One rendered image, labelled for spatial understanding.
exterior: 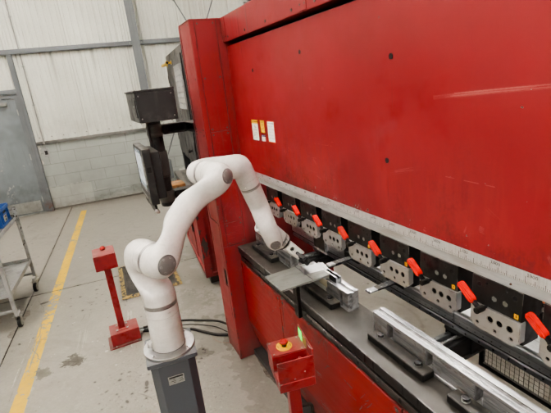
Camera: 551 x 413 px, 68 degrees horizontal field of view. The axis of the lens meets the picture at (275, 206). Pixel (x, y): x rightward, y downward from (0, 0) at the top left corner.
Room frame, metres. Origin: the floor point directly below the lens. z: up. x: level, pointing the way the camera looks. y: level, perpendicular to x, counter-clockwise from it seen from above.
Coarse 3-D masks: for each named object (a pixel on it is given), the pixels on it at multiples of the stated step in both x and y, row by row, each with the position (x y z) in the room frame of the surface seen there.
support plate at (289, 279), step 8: (304, 264) 1.93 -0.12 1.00; (312, 264) 1.92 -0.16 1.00; (280, 272) 1.86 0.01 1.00; (288, 272) 1.85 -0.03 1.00; (296, 272) 1.84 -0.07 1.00; (320, 272) 1.82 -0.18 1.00; (272, 280) 1.79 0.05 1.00; (280, 280) 1.78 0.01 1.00; (288, 280) 1.77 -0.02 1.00; (296, 280) 1.76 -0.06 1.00; (304, 280) 1.75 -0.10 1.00; (312, 280) 1.75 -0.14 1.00; (280, 288) 1.70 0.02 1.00; (288, 288) 1.69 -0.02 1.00
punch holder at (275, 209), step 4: (268, 188) 2.28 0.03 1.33; (272, 188) 2.23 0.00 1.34; (268, 192) 2.29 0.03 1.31; (272, 192) 2.23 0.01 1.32; (276, 192) 2.18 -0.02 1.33; (280, 192) 2.18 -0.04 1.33; (268, 196) 2.29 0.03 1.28; (272, 196) 2.24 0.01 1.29; (276, 196) 2.19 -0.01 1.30; (280, 196) 2.18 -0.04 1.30; (268, 200) 2.30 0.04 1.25; (272, 200) 2.25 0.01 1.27; (280, 200) 2.18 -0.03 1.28; (272, 204) 2.24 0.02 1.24; (272, 208) 2.26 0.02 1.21; (276, 208) 2.20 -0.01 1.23; (272, 212) 2.26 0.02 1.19; (276, 212) 2.21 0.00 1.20; (280, 212) 2.18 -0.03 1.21; (276, 216) 2.21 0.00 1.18; (280, 216) 2.19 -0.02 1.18
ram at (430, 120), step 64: (384, 0) 1.35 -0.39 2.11; (448, 0) 1.13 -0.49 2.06; (512, 0) 0.97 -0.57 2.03; (256, 64) 2.26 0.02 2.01; (320, 64) 1.70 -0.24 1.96; (384, 64) 1.36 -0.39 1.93; (448, 64) 1.13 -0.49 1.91; (512, 64) 0.96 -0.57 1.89; (320, 128) 1.73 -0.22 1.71; (384, 128) 1.37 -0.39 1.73; (448, 128) 1.13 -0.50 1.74; (512, 128) 0.95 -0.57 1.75; (320, 192) 1.77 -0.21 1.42; (384, 192) 1.37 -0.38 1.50; (448, 192) 1.12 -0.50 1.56; (512, 192) 0.94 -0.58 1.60; (448, 256) 1.12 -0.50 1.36; (512, 256) 0.93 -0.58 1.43
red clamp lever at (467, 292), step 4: (460, 284) 1.03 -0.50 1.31; (464, 284) 1.03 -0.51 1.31; (460, 288) 1.03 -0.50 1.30; (464, 288) 1.02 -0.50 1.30; (468, 288) 1.02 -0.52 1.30; (464, 292) 1.01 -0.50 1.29; (468, 292) 1.01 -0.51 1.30; (468, 296) 1.00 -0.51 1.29; (472, 296) 1.00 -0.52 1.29; (468, 300) 1.00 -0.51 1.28; (472, 300) 0.99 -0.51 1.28; (472, 304) 0.99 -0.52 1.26; (476, 304) 0.99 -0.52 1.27; (476, 308) 0.97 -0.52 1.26; (480, 308) 0.98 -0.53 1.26; (484, 308) 0.98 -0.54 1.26; (476, 312) 0.97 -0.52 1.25; (480, 312) 0.97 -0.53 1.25
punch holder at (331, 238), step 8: (328, 216) 1.71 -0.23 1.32; (336, 216) 1.65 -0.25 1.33; (328, 224) 1.72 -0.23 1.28; (336, 224) 1.66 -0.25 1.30; (344, 224) 1.64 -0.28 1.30; (328, 232) 1.72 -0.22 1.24; (336, 232) 1.66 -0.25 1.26; (328, 240) 1.72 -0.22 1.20; (336, 240) 1.66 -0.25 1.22; (344, 240) 1.64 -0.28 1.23; (336, 248) 1.66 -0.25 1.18; (344, 248) 1.64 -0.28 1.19
